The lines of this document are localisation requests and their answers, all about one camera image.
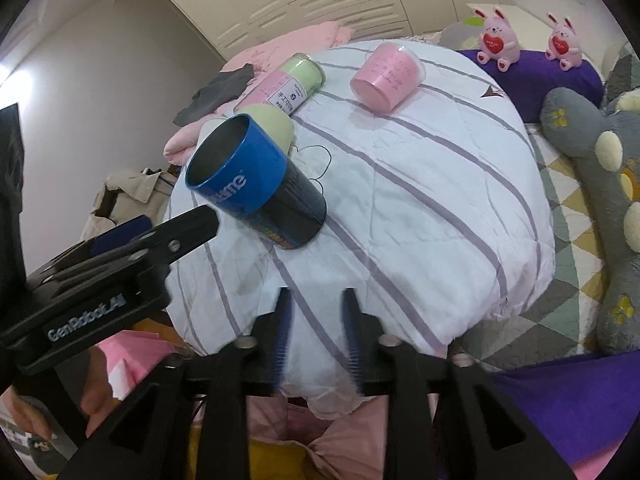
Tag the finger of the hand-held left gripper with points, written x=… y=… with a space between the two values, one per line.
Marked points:
x=122 y=234
x=192 y=225

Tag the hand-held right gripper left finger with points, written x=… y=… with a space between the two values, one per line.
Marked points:
x=282 y=335

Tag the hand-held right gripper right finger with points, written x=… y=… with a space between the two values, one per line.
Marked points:
x=351 y=335

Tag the blue metal cup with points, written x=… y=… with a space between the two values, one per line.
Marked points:
x=260 y=180

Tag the pale green cup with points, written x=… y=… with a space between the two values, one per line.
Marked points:
x=275 y=125

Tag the pink and green labelled cup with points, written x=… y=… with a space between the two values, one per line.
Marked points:
x=295 y=82

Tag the pink plastic cup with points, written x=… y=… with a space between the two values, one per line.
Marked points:
x=385 y=77

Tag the person's left hand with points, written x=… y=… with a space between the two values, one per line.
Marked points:
x=96 y=397

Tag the beige jacket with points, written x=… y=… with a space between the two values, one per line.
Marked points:
x=130 y=195

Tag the pink cloth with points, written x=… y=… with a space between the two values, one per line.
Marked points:
x=350 y=440

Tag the yellow cloth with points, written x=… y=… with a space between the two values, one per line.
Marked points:
x=280 y=460

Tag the dark grey cloth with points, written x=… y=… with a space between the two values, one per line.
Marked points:
x=215 y=92

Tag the white striped quilt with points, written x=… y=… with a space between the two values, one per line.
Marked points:
x=425 y=200

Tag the pink blanket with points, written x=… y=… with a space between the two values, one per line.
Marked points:
x=300 y=40

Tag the purple cloth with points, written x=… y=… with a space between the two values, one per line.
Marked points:
x=560 y=400

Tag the patchwork quilt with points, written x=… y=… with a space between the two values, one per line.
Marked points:
x=575 y=240

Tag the purple cushion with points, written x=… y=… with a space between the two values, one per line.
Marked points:
x=540 y=87

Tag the grey and green plush toy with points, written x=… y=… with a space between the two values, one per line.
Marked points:
x=462 y=32

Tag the pink bunny plush toy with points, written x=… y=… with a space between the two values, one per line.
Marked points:
x=562 y=45
x=495 y=40

